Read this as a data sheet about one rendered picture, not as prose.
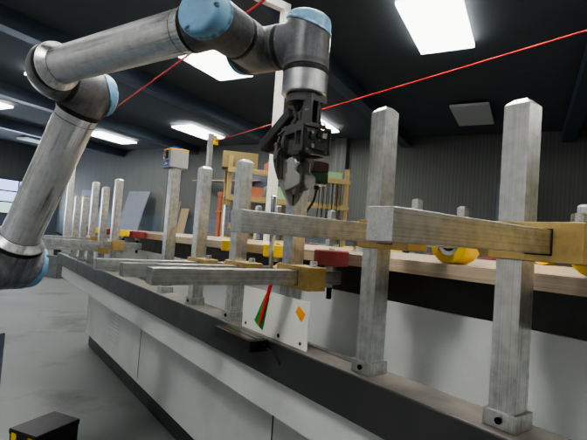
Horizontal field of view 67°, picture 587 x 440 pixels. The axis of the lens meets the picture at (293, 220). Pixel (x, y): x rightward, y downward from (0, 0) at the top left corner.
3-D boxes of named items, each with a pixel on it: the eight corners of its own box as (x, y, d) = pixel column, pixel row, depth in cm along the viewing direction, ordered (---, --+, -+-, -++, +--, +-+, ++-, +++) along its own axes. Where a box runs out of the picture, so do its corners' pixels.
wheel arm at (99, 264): (95, 273, 116) (96, 257, 116) (92, 271, 119) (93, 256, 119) (239, 274, 142) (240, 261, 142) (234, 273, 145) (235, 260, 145)
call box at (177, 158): (169, 168, 157) (170, 147, 157) (162, 169, 162) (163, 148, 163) (188, 171, 161) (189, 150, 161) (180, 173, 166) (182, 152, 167)
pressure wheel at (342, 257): (326, 301, 95) (330, 248, 95) (303, 296, 101) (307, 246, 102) (353, 300, 100) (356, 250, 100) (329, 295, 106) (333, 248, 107)
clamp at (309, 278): (307, 292, 90) (308, 267, 91) (270, 283, 101) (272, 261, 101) (327, 291, 94) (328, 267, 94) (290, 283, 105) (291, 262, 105)
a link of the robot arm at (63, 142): (-41, 270, 135) (56, 46, 117) (18, 269, 150) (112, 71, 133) (-23, 302, 128) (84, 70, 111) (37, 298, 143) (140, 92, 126)
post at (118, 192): (107, 274, 217) (116, 177, 219) (106, 274, 220) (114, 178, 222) (115, 275, 219) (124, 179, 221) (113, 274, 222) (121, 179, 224)
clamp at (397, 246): (405, 250, 70) (407, 219, 71) (347, 246, 81) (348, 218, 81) (429, 252, 74) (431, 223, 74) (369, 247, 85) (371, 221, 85)
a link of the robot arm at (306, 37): (298, 29, 95) (341, 21, 90) (293, 86, 94) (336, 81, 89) (274, 8, 87) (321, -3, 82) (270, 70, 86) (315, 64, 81)
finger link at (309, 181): (306, 205, 84) (309, 157, 84) (288, 205, 89) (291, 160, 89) (319, 207, 86) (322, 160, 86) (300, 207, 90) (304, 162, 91)
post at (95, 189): (86, 263, 257) (93, 181, 259) (85, 262, 260) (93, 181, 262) (93, 263, 259) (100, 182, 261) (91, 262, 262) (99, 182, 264)
